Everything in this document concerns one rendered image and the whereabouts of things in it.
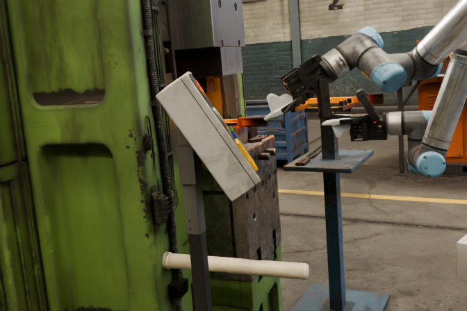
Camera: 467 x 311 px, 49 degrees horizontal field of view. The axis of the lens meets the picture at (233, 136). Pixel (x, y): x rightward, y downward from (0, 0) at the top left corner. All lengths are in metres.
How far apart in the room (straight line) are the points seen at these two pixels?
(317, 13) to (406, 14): 1.55
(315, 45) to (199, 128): 8.56
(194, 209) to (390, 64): 0.60
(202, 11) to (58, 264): 0.95
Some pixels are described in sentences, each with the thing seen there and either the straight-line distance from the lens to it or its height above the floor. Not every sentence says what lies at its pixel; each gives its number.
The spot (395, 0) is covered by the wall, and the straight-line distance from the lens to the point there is 9.24.
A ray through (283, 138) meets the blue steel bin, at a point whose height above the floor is 0.33.
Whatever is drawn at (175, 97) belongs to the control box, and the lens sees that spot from 1.07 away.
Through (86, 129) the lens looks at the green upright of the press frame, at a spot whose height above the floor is 1.05.
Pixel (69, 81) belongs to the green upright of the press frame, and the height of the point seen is 1.19.
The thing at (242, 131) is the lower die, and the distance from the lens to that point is 1.84.
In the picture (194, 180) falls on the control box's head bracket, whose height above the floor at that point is 0.94.
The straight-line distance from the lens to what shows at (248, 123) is 1.80.
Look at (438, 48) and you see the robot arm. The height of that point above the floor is 1.21.
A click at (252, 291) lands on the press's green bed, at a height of 0.43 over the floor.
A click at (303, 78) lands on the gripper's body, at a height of 1.16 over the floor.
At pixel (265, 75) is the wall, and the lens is 10.00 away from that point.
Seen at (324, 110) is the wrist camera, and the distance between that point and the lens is 1.35.
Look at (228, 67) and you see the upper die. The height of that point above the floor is 1.19.
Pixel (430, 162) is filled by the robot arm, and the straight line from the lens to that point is 1.54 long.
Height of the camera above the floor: 1.23
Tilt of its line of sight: 9 degrees down
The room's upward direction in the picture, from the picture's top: 5 degrees counter-clockwise
